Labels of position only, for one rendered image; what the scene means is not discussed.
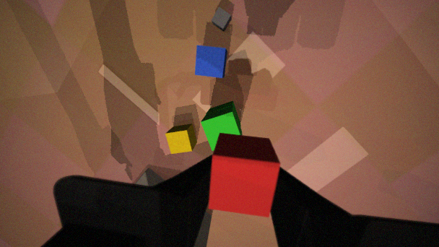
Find blue block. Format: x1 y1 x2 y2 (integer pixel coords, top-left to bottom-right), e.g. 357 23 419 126
195 45 227 78

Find red block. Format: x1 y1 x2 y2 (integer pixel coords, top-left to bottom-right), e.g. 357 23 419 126
209 133 281 217

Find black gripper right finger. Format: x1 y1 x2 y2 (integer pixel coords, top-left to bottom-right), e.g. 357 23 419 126
270 167 439 247

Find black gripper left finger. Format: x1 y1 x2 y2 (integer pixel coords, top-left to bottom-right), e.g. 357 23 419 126
53 155 212 247

